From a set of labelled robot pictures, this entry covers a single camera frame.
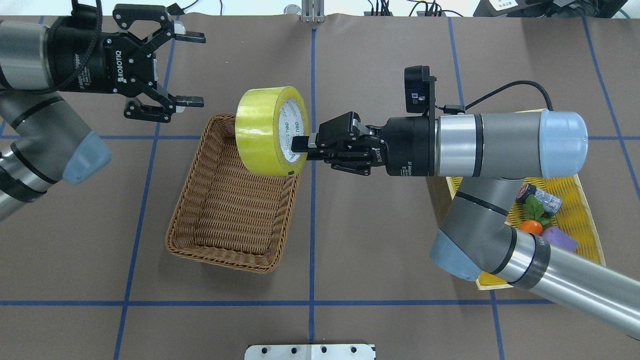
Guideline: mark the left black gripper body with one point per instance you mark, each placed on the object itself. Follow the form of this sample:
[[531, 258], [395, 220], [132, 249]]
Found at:
[[82, 59]]

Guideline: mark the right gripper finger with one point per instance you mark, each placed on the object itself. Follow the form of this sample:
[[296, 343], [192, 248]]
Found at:
[[306, 144], [327, 155]]

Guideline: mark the small grey labelled can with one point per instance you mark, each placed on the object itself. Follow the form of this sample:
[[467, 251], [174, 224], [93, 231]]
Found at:
[[551, 203]]

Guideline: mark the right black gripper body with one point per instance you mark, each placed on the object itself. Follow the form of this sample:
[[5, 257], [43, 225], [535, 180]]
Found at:
[[407, 147]]

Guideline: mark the purple foam cube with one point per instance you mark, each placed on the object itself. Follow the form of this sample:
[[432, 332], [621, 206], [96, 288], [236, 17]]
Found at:
[[559, 238]]

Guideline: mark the brown wicker basket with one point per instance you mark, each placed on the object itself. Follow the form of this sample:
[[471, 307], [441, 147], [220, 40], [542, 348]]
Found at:
[[227, 216]]

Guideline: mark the orange toy carrot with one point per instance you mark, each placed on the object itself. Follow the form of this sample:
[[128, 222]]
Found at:
[[532, 226]]

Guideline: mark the yellow woven plastic basket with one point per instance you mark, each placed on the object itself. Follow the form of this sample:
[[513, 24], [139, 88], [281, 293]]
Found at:
[[574, 217]]

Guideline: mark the aluminium frame post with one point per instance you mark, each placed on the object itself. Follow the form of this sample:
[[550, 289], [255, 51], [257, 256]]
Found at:
[[313, 11]]

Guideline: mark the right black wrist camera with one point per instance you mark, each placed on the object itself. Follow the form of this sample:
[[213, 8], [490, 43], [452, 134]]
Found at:
[[419, 89]]

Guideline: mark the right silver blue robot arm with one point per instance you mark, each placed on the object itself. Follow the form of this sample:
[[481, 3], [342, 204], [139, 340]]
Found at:
[[493, 153]]

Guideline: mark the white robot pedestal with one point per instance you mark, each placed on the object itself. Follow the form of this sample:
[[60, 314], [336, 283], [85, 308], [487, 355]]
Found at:
[[345, 351]]

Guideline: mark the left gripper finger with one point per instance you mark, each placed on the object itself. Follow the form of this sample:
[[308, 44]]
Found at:
[[188, 36], [181, 102]]

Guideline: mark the yellow tape roll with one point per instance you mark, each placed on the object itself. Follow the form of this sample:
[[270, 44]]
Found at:
[[266, 123]]

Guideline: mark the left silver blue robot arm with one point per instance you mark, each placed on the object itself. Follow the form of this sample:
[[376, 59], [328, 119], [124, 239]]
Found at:
[[39, 62]]

